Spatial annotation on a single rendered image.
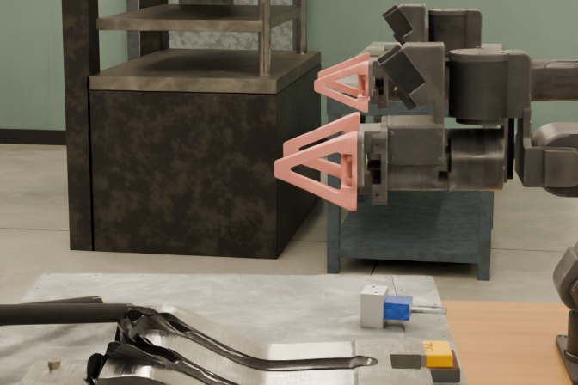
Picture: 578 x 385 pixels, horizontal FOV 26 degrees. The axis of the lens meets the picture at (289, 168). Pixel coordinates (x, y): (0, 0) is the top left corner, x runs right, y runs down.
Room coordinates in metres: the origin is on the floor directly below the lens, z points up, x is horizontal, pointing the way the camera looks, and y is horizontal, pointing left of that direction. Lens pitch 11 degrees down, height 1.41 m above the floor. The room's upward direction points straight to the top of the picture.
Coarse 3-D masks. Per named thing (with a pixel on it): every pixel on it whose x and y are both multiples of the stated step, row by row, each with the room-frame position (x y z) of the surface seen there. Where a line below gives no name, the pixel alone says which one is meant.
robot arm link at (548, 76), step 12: (540, 60) 1.71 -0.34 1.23; (552, 60) 1.71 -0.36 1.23; (564, 60) 1.70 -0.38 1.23; (576, 60) 1.70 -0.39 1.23; (540, 72) 1.68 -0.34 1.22; (552, 72) 1.68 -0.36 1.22; (564, 72) 1.68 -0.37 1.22; (576, 72) 1.68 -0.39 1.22; (540, 84) 1.68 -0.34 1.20; (552, 84) 1.68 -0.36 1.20; (564, 84) 1.68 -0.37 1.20; (576, 84) 1.68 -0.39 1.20; (540, 96) 1.68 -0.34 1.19; (552, 96) 1.68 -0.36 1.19; (564, 96) 1.69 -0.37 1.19; (576, 96) 1.69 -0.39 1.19
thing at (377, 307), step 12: (372, 288) 1.90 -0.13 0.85; (384, 288) 1.90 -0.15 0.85; (360, 300) 1.87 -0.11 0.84; (372, 300) 1.86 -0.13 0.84; (384, 300) 1.87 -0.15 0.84; (396, 300) 1.87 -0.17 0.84; (408, 300) 1.87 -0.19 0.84; (360, 312) 1.87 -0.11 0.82; (372, 312) 1.86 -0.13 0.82; (384, 312) 1.86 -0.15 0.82; (396, 312) 1.86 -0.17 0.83; (408, 312) 1.86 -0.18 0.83; (420, 312) 1.87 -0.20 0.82; (432, 312) 1.86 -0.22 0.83; (444, 312) 1.86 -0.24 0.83; (360, 324) 1.87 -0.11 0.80; (372, 324) 1.86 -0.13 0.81
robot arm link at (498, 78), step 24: (456, 72) 1.11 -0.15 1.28; (480, 72) 1.09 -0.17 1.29; (504, 72) 1.10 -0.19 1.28; (528, 72) 1.10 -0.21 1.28; (456, 96) 1.11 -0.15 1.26; (480, 96) 1.09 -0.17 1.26; (504, 96) 1.10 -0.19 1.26; (528, 96) 1.10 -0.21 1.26; (528, 120) 1.09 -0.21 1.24; (528, 144) 1.09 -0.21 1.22; (528, 168) 1.08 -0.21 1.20; (552, 168) 1.07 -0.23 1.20; (576, 168) 1.07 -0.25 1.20
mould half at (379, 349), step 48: (144, 336) 1.42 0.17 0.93; (240, 336) 1.54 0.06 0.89; (48, 384) 1.46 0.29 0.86; (96, 384) 1.29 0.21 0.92; (144, 384) 1.29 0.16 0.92; (192, 384) 1.31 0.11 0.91; (240, 384) 1.38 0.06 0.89; (288, 384) 1.39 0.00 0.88; (336, 384) 1.39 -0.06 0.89; (384, 384) 1.38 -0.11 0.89; (432, 384) 1.38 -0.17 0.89
